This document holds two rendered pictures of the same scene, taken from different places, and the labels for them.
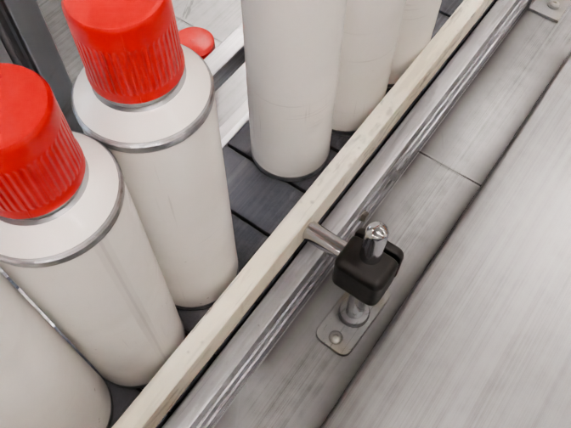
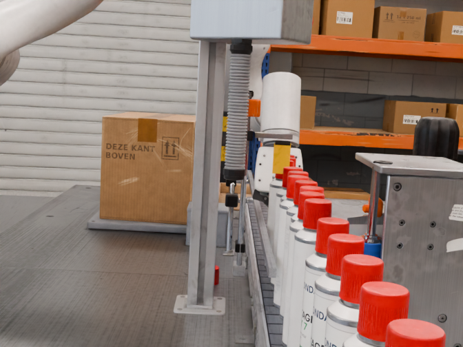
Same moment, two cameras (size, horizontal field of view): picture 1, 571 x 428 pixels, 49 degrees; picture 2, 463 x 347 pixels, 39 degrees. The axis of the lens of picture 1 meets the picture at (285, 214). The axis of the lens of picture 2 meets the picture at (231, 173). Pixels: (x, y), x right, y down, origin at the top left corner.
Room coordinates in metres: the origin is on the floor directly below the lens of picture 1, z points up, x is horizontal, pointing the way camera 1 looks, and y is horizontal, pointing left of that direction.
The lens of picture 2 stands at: (-0.67, 0.77, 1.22)
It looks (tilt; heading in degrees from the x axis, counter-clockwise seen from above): 8 degrees down; 324
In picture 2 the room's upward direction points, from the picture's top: 3 degrees clockwise
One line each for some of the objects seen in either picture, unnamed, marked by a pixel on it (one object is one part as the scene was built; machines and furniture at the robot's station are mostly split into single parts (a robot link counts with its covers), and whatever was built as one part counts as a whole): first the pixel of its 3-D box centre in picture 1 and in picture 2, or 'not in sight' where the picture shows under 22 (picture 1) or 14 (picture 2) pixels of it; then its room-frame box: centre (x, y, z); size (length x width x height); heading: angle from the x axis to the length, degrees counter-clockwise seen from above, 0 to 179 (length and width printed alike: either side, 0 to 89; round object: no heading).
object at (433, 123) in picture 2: not in sight; (430, 195); (0.10, -0.26, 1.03); 0.09 x 0.09 x 0.30
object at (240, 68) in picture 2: not in sight; (238, 110); (0.12, 0.19, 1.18); 0.04 x 0.04 x 0.21
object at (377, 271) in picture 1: (364, 276); not in sight; (0.14, -0.05, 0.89); 0.03 x 0.03 x 0.12; 55
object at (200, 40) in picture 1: (195, 55); (210, 274); (0.35, 0.07, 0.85); 0.03 x 0.03 x 0.03
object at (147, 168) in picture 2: not in sight; (157, 164); (0.92, -0.12, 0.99); 0.30 x 0.24 x 0.27; 140
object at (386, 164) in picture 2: not in sight; (415, 164); (-0.20, 0.18, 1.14); 0.14 x 0.11 x 0.01; 145
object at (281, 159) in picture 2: not in sight; (281, 157); (0.21, 0.03, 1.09); 0.03 x 0.01 x 0.06; 55
